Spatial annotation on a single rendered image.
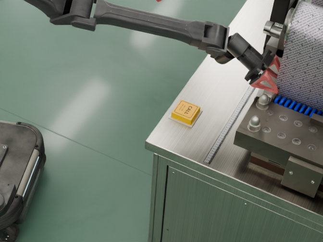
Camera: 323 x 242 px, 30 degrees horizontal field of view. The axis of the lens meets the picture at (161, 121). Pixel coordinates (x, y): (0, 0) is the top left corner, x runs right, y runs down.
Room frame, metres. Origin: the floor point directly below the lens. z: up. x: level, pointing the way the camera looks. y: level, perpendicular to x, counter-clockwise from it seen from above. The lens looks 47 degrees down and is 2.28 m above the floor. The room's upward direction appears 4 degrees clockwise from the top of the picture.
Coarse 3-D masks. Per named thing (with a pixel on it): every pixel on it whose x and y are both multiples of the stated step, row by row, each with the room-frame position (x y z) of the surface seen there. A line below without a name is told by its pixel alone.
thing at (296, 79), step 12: (288, 60) 1.30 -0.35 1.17; (300, 60) 1.29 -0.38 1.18; (312, 60) 1.27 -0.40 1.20; (288, 72) 1.30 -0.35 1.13; (300, 72) 1.28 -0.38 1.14; (312, 72) 1.27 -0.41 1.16; (276, 84) 1.31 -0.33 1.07; (288, 84) 1.29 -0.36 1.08; (300, 84) 1.28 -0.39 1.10; (312, 84) 1.27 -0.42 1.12; (276, 96) 1.30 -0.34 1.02; (288, 96) 1.29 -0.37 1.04; (300, 96) 1.27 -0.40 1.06; (312, 96) 1.26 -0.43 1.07; (312, 108) 1.26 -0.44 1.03
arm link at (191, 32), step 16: (96, 0) 1.39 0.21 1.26; (96, 16) 1.32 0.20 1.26; (112, 16) 1.33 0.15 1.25; (128, 16) 1.34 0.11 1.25; (144, 16) 1.35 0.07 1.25; (160, 16) 1.36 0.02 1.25; (144, 32) 1.35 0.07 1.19; (160, 32) 1.33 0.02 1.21; (176, 32) 1.33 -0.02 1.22; (192, 32) 1.33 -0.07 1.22; (208, 32) 1.35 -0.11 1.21
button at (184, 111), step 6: (180, 102) 1.34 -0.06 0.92; (186, 102) 1.35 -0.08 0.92; (174, 108) 1.32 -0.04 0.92; (180, 108) 1.32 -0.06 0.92; (186, 108) 1.32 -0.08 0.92; (192, 108) 1.32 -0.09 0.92; (198, 108) 1.32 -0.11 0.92; (174, 114) 1.29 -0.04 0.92; (180, 114) 1.29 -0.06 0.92; (186, 114) 1.29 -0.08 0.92; (192, 114) 1.30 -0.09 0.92; (180, 120) 1.28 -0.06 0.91; (186, 120) 1.28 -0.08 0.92; (192, 120) 1.28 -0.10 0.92
